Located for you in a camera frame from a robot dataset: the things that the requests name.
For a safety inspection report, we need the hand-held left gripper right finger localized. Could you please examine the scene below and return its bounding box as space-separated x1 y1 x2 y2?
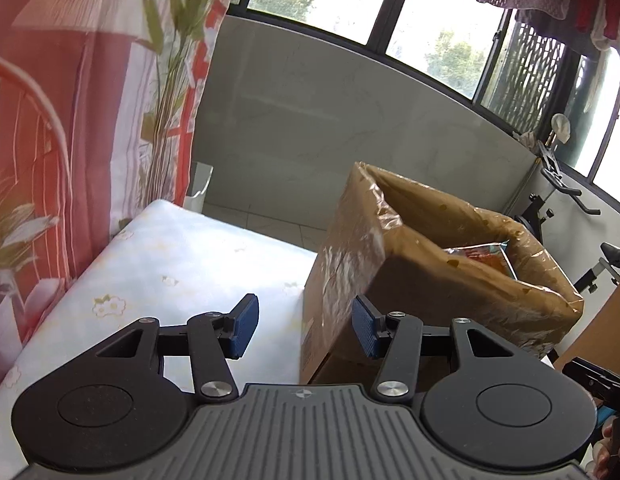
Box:
351 295 531 403

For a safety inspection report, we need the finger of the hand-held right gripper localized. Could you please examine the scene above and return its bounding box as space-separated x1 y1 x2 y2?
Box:
562 357 620 397

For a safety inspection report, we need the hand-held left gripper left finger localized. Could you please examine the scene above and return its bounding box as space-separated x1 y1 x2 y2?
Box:
95 293 261 403

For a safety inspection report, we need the plastic-lined cardboard box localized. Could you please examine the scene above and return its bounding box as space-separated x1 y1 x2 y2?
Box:
299 161 585 386

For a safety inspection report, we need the person's right hand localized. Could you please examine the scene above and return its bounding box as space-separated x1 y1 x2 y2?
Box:
593 421 616 479

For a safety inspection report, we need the wooden board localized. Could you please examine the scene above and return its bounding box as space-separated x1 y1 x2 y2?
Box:
555 280 620 376

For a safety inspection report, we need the black exercise bike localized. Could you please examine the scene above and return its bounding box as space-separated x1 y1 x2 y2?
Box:
512 140 620 296

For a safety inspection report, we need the red silver snack packet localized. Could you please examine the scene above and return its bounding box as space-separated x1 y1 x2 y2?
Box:
442 242 513 279

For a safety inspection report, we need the white bin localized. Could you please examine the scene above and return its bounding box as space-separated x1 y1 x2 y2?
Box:
182 161 214 213

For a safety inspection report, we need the white rag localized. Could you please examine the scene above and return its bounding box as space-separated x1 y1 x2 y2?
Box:
512 130 541 151
550 113 572 145

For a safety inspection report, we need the printed pink curtain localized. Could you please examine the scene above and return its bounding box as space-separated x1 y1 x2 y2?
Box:
0 0 246 401

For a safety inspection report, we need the patterned window screen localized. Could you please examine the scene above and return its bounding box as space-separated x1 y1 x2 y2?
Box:
482 22 566 133

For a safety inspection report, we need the white hanging garment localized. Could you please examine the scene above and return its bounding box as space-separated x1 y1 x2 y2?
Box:
590 0 620 55

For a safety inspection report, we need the dark grey hanging cloth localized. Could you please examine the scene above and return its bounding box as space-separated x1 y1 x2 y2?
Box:
515 7 586 42

